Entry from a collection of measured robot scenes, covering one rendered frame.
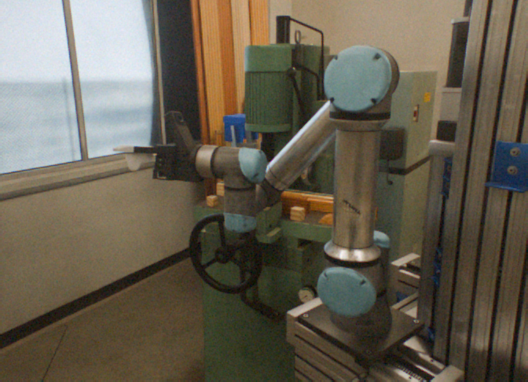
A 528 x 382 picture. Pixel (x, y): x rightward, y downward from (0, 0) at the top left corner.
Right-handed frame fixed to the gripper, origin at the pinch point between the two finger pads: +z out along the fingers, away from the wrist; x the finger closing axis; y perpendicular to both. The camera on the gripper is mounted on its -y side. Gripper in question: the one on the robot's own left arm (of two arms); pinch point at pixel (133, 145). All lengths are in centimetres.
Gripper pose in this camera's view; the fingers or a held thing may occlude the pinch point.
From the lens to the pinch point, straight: 116.0
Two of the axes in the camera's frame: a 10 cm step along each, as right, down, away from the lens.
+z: -9.2, -1.0, 3.9
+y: -0.5, 9.9, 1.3
